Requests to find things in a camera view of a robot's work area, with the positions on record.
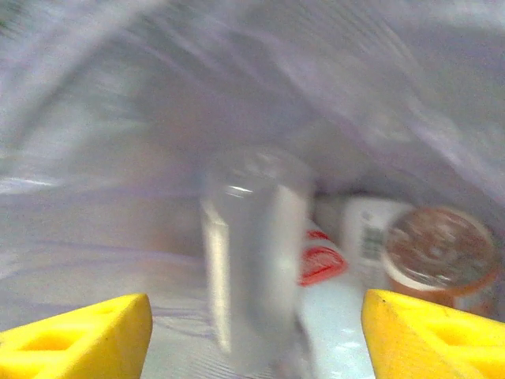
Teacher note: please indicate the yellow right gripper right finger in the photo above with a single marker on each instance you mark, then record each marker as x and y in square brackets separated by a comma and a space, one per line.
[434, 339]

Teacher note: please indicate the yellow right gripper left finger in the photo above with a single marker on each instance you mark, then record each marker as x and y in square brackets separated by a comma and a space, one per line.
[79, 339]

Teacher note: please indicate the small brown coffee bottle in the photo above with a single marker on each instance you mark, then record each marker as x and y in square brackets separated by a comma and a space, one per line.
[438, 245]

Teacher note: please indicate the white bottle with red cap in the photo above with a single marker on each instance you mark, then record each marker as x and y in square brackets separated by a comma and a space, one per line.
[327, 308]

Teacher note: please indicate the clear bottle white red label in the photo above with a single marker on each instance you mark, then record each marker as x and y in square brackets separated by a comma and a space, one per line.
[256, 256]

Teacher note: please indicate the translucent purple bin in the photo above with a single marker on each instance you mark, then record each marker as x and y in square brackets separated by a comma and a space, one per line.
[118, 118]

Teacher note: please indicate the bottle with white barcode label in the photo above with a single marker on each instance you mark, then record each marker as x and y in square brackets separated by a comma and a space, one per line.
[367, 233]

